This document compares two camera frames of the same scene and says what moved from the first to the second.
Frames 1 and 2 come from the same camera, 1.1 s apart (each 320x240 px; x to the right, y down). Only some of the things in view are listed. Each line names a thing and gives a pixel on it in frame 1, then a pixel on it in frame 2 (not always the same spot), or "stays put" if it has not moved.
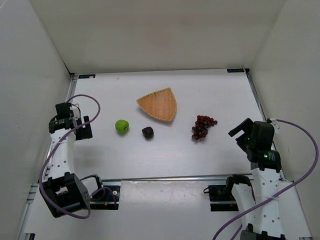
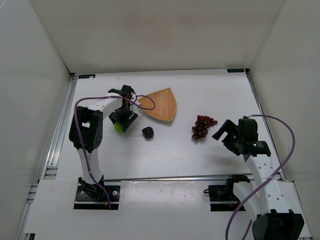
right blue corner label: [235, 70] stays put
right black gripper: [241, 130] → [230, 136]
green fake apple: [122, 126] stays put
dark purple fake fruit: [148, 132] stays put
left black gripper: [83, 128] → [125, 117]
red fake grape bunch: [200, 129] stays put
